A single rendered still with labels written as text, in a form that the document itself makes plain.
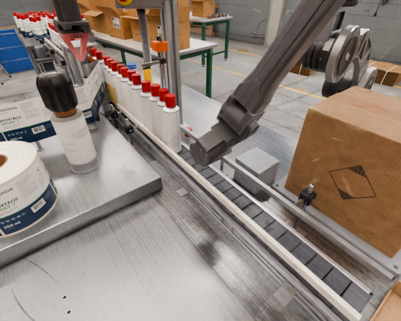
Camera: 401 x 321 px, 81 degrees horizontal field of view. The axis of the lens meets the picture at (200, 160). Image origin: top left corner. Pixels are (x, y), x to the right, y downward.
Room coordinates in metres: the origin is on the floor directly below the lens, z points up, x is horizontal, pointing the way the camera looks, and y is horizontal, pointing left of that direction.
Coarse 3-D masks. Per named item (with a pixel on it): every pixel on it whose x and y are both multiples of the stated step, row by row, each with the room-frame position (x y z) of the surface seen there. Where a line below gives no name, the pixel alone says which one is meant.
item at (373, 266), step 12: (192, 132) 0.67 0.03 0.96; (240, 168) 0.49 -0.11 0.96; (252, 180) 0.45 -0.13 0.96; (276, 192) 0.40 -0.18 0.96; (288, 204) 0.36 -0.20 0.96; (300, 216) 0.33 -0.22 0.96; (324, 228) 0.30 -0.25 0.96; (336, 240) 0.27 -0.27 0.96; (348, 252) 0.25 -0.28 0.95; (360, 252) 0.24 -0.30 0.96; (372, 264) 0.22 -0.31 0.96; (384, 276) 0.20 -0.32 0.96
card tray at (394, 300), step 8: (392, 288) 0.23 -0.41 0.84; (400, 288) 0.23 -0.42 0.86; (392, 296) 0.22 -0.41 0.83; (400, 296) 0.22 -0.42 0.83; (384, 304) 0.20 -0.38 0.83; (392, 304) 0.20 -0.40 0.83; (400, 304) 0.20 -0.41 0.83; (376, 312) 0.19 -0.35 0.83; (384, 312) 0.19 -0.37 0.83; (392, 312) 0.19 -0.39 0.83; (400, 312) 0.19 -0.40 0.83; (376, 320) 0.17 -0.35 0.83; (384, 320) 0.17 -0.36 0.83; (392, 320) 0.17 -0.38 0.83; (400, 320) 0.17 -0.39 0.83
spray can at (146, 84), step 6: (144, 84) 0.79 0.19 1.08; (150, 84) 0.81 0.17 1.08; (144, 90) 0.79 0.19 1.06; (150, 90) 0.80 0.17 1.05; (144, 96) 0.78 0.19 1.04; (144, 102) 0.79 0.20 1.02; (144, 108) 0.79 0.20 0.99; (150, 108) 0.79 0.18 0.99; (144, 114) 0.79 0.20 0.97; (150, 114) 0.79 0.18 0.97; (144, 120) 0.80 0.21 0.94; (150, 120) 0.78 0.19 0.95; (150, 126) 0.78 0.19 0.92
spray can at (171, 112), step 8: (168, 96) 0.68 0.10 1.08; (168, 104) 0.67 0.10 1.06; (168, 112) 0.66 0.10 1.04; (176, 112) 0.67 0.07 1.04; (168, 120) 0.66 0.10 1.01; (176, 120) 0.67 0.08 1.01; (168, 128) 0.67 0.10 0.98; (176, 128) 0.67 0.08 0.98; (168, 136) 0.67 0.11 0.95; (176, 136) 0.67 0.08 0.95; (168, 144) 0.67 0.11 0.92; (176, 144) 0.67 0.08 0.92; (176, 152) 0.67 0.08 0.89
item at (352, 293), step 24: (240, 192) 0.48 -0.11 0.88; (264, 216) 0.39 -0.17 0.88; (288, 240) 0.32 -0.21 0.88; (288, 264) 0.26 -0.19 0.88; (312, 264) 0.26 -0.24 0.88; (312, 288) 0.21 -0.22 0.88; (336, 288) 0.21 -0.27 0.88; (360, 288) 0.21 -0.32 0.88; (336, 312) 0.17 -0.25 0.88; (360, 312) 0.17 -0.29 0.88
